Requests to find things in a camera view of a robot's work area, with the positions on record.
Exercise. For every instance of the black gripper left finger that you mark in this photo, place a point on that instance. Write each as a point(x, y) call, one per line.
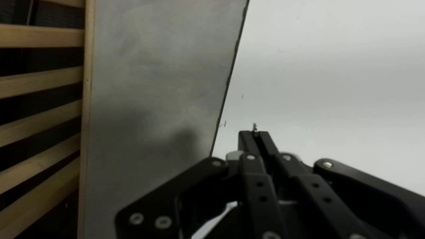
point(241, 193)

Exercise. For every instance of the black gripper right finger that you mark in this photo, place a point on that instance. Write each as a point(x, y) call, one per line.
point(343, 202)

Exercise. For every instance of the white whiteboard on table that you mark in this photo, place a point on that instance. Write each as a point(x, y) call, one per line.
point(334, 79)

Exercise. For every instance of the wooden chair near left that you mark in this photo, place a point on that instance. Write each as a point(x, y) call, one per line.
point(41, 84)

